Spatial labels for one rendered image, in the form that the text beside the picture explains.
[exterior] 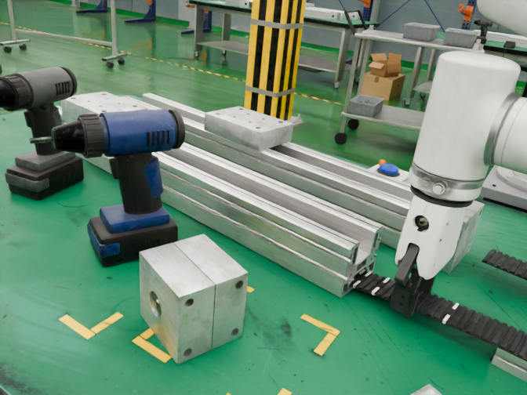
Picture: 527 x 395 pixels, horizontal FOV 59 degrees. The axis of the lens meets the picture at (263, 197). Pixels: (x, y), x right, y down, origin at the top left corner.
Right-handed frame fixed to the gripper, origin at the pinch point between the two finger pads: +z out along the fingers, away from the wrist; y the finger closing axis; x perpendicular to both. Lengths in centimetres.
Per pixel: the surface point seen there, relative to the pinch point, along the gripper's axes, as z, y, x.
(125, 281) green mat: 3.2, -24.4, 31.3
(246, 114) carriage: -9, 21, 50
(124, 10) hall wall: 71, 660, 1011
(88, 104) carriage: -9, -4, 73
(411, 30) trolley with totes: -12, 293, 132
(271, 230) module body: -2.2, -5.0, 21.3
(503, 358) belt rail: 2.1, -1.4, -13.0
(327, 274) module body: 0.4, -5.0, 10.7
